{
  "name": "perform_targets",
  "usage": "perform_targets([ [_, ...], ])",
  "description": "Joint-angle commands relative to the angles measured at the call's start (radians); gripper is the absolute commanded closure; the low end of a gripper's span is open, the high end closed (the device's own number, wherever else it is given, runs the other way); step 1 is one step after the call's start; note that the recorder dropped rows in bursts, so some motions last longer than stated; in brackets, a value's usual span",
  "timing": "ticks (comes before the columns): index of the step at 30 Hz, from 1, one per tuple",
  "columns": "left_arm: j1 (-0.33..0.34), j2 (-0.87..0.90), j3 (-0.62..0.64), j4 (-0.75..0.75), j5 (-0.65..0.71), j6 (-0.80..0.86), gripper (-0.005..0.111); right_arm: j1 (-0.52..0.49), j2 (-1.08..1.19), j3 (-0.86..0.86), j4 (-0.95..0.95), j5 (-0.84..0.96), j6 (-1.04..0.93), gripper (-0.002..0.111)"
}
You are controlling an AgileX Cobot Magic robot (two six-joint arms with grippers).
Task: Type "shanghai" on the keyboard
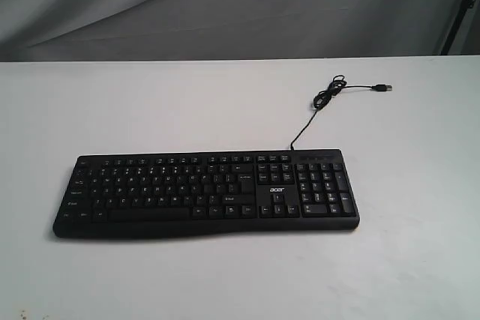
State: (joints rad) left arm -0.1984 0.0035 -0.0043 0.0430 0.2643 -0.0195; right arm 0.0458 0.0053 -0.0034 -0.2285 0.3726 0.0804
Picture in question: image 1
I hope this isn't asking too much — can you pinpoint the black acer keyboard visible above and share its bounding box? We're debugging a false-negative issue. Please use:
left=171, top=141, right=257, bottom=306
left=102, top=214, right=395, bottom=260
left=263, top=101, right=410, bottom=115
left=52, top=149, right=360, bottom=239

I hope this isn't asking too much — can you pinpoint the black keyboard usb cable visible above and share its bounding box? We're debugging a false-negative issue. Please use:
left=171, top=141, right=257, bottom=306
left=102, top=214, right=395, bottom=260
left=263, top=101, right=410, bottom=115
left=289, top=74, right=394, bottom=151

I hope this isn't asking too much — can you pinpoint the grey backdrop cloth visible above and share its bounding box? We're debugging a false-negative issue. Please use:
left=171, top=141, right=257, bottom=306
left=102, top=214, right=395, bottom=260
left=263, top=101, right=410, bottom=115
left=1, top=0, right=461, bottom=61

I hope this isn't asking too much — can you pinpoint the black tripod stand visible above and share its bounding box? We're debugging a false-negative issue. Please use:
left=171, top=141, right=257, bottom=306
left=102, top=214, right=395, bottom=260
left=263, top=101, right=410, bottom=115
left=439, top=0, right=478, bottom=55

